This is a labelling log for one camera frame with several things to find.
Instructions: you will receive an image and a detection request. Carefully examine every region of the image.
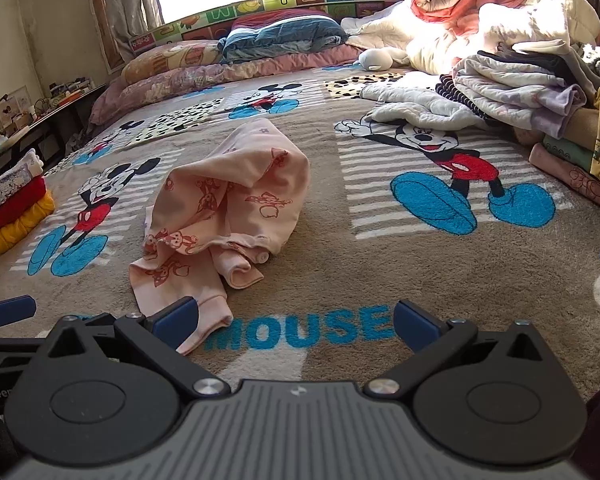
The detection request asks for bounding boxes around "picture frame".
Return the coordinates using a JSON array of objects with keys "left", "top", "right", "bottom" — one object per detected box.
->
[{"left": 0, "top": 87, "right": 33, "bottom": 128}]

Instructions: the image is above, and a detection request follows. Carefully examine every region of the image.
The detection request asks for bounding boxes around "red folded garment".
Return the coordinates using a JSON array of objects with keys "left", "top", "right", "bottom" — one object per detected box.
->
[{"left": 0, "top": 176, "right": 48, "bottom": 236}]

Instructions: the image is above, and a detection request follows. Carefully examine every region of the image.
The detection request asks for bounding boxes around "white plush toy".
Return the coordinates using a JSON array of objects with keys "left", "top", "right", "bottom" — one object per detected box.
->
[{"left": 357, "top": 46, "right": 411, "bottom": 72}]

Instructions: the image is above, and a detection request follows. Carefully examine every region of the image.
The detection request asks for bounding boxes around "colourful alphabet foam mat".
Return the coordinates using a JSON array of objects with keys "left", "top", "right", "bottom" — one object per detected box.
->
[{"left": 128, "top": 0, "right": 411, "bottom": 56}]

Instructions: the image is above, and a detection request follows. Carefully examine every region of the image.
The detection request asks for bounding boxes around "lavender grey garment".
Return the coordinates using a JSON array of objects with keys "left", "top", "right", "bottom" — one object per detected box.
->
[{"left": 452, "top": 52, "right": 588, "bottom": 141}]

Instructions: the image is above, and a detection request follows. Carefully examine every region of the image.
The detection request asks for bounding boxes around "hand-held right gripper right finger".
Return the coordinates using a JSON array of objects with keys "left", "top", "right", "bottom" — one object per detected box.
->
[{"left": 364, "top": 299, "right": 556, "bottom": 401}]

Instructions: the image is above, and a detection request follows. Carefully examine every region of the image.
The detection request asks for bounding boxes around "maroon pillow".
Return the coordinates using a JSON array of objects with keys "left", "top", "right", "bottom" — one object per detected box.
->
[{"left": 230, "top": 8, "right": 331, "bottom": 36}]

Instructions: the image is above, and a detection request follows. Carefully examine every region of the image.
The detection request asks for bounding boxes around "pink bear print folded garment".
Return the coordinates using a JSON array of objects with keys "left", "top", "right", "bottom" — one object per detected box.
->
[{"left": 529, "top": 142, "right": 600, "bottom": 218}]

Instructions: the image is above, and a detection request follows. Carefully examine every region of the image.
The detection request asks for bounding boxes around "pink printed shirt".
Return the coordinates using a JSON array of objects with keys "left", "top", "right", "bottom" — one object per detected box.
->
[{"left": 128, "top": 121, "right": 312, "bottom": 357}]

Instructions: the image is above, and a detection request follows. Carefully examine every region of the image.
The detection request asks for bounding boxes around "dark desk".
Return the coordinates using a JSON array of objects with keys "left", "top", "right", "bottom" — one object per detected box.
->
[{"left": 0, "top": 82, "right": 108, "bottom": 171}]

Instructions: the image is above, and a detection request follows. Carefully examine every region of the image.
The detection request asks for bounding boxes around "blue folded quilt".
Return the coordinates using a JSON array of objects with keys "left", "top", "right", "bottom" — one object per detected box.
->
[{"left": 219, "top": 16, "right": 348, "bottom": 64}]

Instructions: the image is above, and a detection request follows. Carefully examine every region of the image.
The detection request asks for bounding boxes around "cartoon mouse printed blanket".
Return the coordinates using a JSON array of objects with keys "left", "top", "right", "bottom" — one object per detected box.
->
[{"left": 0, "top": 67, "right": 600, "bottom": 411}]

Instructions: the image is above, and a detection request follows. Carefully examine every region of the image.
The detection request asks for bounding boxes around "dark grey garment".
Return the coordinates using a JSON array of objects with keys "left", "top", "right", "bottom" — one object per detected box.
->
[{"left": 477, "top": 42, "right": 581, "bottom": 76}]

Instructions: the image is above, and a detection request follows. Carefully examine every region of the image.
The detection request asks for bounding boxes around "tan folded garment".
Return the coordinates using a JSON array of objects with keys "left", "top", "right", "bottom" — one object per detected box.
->
[{"left": 512, "top": 107, "right": 600, "bottom": 151}]

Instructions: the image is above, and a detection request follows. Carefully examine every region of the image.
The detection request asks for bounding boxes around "white quilted garment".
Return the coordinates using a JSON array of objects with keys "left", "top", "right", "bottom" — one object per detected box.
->
[{"left": 362, "top": 71, "right": 486, "bottom": 131}]

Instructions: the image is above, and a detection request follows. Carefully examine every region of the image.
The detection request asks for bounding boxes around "orange floral pillow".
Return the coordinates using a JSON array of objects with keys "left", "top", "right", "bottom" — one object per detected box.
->
[{"left": 121, "top": 40, "right": 226, "bottom": 86}]

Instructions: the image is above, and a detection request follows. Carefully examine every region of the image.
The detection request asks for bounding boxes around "dark striped garment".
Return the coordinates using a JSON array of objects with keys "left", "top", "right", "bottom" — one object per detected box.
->
[{"left": 437, "top": 74, "right": 496, "bottom": 122}]

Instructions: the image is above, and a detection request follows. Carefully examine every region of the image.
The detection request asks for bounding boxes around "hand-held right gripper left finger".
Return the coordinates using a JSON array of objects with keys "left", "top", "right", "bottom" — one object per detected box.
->
[{"left": 48, "top": 296, "right": 231, "bottom": 401}]

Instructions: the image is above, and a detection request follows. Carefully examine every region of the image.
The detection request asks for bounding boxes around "stack of folded clothes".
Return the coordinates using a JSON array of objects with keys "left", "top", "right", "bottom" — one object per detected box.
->
[{"left": 0, "top": 149, "right": 46, "bottom": 215}]

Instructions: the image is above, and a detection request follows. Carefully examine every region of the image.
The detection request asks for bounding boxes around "green folded garment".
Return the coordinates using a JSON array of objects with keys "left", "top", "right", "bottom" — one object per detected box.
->
[{"left": 542, "top": 135, "right": 596, "bottom": 173}]

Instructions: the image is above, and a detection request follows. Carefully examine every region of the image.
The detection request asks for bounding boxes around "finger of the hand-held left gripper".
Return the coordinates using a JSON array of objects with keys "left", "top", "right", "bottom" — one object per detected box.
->
[{"left": 0, "top": 295, "right": 37, "bottom": 331}]

